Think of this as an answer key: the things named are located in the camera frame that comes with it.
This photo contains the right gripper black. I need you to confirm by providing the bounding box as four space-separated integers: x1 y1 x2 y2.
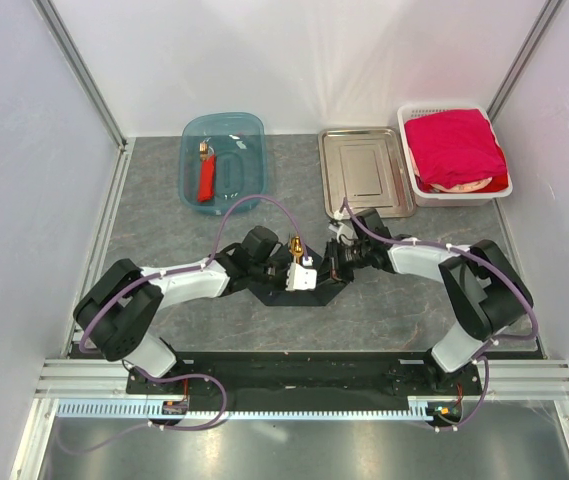
313 238 370 289

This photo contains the black paper napkin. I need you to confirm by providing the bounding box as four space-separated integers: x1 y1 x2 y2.
249 251 337 307

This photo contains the gold spoon green handle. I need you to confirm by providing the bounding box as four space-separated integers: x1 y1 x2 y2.
289 236 305 264

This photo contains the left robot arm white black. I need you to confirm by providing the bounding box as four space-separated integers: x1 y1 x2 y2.
73 226 304 393

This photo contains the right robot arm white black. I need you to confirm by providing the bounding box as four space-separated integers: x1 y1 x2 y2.
324 205 538 394

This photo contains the red rolled napkin with cutlery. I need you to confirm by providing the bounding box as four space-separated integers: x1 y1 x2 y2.
197 141 216 203

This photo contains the stainless steel tray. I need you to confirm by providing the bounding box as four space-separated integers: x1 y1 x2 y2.
318 127 416 219

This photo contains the blue transparent plastic container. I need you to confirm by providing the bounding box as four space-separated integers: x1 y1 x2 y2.
178 112 269 216

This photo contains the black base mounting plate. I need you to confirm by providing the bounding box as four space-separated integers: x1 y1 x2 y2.
126 352 482 410

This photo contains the white plastic basket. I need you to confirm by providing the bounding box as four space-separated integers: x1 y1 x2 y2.
397 101 512 207

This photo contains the red folded cloth stack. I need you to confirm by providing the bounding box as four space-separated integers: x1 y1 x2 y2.
404 108 510 194

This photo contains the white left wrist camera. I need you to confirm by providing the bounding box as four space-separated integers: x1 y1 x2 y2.
285 257 318 292

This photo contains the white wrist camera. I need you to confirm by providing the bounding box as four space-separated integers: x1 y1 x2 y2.
328 211 356 244
285 257 318 292

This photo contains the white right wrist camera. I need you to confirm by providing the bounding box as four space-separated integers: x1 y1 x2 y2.
328 211 356 244

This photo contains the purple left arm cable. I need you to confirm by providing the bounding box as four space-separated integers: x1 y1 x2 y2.
56 193 315 455

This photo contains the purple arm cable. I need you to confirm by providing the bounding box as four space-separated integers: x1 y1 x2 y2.
338 196 540 434
56 193 315 455

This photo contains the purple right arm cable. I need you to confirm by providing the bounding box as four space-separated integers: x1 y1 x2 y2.
338 196 540 434

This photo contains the slotted grey cable duct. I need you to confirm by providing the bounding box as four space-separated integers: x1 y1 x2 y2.
57 396 440 421

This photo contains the aluminium frame rail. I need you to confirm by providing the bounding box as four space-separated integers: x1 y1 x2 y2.
35 359 569 401

